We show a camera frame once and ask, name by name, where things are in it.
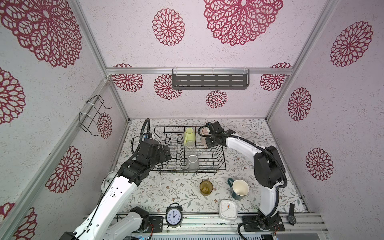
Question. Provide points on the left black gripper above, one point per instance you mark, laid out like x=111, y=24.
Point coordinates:
x=163, y=158

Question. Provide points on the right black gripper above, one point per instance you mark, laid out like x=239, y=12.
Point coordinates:
x=211, y=141

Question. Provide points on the pink iridescent mug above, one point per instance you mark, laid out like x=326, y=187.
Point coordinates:
x=204, y=131

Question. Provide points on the black wire dish rack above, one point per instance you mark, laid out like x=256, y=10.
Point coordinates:
x=211, y=160

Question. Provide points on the green ceramic mug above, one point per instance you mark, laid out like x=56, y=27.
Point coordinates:
x=189, y=135

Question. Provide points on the grey ceramic mug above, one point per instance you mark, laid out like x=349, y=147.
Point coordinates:
x=192, y=162

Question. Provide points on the amber glass cup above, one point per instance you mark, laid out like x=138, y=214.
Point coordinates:
x=206, y=187

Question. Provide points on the dark green cream mug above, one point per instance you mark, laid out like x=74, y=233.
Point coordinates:
x=239, y=188

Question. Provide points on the clear glass cup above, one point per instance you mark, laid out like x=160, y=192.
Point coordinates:
x=190, y=148

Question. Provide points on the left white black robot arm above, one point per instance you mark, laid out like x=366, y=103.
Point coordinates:
x=98, y=226

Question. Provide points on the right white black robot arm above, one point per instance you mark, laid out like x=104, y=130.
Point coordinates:
x=269, y=169

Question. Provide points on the white twin-bell alarm clock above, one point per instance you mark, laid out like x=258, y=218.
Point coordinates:
x=107, y=181

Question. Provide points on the black round alarm clock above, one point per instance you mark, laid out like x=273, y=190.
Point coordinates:
x=174, y=215

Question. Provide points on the white square alarm clock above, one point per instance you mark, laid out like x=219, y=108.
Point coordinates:
x=228, y=210

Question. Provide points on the small black round knob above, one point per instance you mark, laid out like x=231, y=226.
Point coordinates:
x=291, y=216

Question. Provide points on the grey wall shelf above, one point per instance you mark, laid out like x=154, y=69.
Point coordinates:
x=210, y=81

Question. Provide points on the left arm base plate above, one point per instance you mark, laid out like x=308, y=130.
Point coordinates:
x=155, y=224

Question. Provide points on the black wire wall basket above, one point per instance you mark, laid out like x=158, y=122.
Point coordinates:
x=90, y=117

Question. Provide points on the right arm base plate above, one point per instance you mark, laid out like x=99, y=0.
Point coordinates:
x=272, y=224

